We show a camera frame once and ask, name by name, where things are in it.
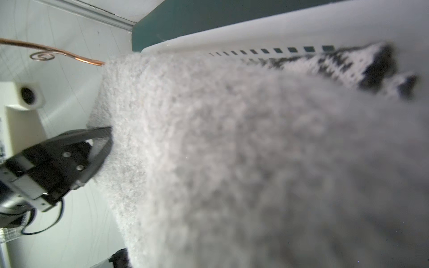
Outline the bronze swirl jewelry stand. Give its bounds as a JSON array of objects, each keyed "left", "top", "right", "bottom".
[{"left": 1, "top": 38, "right": 105, "bottom": 67}]

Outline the grey scarf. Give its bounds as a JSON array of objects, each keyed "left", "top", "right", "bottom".
[{"left": 88, "top": 54, "right": 429, "bottom": 268}]

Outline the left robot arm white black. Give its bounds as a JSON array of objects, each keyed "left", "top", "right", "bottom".
[{"left": 1, "top": 127, "right": 113, "bottom": 228}]

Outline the white black smiley scarf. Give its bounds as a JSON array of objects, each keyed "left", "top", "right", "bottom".
[{"left": 247, "top": 42, "right": 418, "bottom": 101}]

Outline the white wire wall basket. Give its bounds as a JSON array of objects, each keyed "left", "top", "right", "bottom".
[{"left": 0, "top": 226, "right": 23, "bottom": 243}]

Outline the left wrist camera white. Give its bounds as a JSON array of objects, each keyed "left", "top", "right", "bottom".
[{"left": 1, "top": 82, "right": 47, "bottom": 158}]

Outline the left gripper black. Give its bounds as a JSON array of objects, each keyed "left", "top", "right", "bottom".
[{"left": 1, "top": 127, "right": 113, "bottom": 212}]

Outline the white plastic perforated basket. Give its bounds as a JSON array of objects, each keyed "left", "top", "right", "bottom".
[{"left": 143, "top": 1, "right": 429, "bottom": 100}]

